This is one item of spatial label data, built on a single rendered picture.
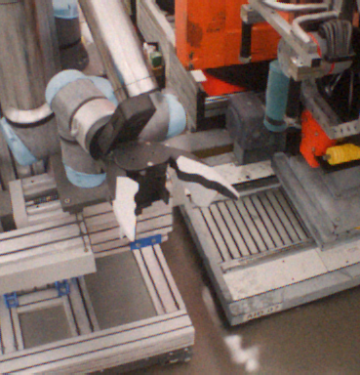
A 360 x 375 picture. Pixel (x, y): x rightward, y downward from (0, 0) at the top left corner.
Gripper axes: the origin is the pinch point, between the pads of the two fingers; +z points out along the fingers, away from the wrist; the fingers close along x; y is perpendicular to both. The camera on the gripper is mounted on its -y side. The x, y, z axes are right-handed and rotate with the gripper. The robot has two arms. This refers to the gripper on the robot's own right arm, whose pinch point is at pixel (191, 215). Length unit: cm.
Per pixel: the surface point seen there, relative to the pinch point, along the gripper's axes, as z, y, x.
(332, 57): -43, 15, -80
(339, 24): -48, 8, -84
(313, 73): -46, 22, -77
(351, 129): -40, 41, -96
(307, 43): -49, 14, -75
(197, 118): -121, 93, -104
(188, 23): -114, 39, -86
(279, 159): -84, 94, -121
